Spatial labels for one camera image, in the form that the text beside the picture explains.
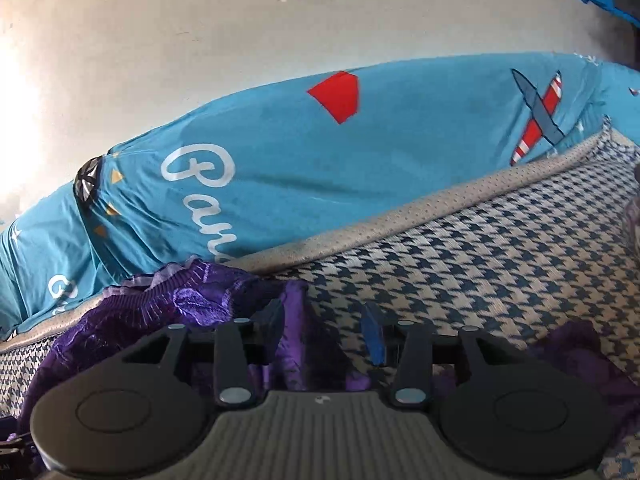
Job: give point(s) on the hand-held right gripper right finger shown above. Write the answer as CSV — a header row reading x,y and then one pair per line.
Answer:
x,y
375,335

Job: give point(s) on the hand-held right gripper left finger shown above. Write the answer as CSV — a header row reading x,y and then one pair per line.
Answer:
x,y
272,327

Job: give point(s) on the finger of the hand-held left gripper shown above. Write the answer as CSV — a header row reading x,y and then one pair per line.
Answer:
x,y
15,460

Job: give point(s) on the purple floral garment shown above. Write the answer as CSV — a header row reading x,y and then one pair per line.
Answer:
x,y
150,305

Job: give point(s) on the beige dotted cloth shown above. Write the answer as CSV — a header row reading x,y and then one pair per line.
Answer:
x,y
400,225

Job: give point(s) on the houndstooth seat cover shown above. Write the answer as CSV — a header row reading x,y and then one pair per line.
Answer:
x,y
500,260

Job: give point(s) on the teal printed sofa cover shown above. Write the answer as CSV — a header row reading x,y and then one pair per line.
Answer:
x,y
350,160

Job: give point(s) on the grey striped cloth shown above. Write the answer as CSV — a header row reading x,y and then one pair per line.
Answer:
x,y
632,210

